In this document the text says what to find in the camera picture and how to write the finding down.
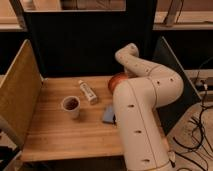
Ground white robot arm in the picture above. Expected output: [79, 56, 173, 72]
[113, 43, 184, 171]

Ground dark back panel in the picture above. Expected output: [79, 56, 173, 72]
[24, 0, 157, 77]

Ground orange ceramic bowl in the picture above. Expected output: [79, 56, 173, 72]
[108, 72, 128, 92]

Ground dark right side panel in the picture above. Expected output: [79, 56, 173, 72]
[153, 37, 201, 134]

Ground white tube bottle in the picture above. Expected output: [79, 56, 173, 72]
[78, 80, 98, 105]

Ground black floor cables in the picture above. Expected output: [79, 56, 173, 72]
[171, 56, 213, 171]

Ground wooden left side panel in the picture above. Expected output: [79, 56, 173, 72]
[0, 40, 42, 148]

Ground dark panel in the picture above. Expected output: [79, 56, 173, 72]
[153, 37, 201, 134]
[24, 0, 157, 77]

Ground blue sponge block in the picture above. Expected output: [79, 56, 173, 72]
[102, 104, 115, 124]

